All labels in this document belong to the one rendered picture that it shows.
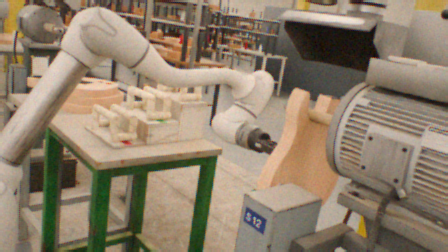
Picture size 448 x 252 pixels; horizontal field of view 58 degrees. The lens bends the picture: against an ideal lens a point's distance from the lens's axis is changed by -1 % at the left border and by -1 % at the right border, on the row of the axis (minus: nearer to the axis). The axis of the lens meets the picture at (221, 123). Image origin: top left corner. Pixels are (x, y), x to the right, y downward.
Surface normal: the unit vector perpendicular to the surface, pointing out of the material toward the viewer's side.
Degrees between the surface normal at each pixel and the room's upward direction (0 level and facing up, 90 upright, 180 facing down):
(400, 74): 90
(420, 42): 90
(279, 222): 90
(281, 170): 93
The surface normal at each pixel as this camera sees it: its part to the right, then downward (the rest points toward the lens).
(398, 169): -0.76, 0.04
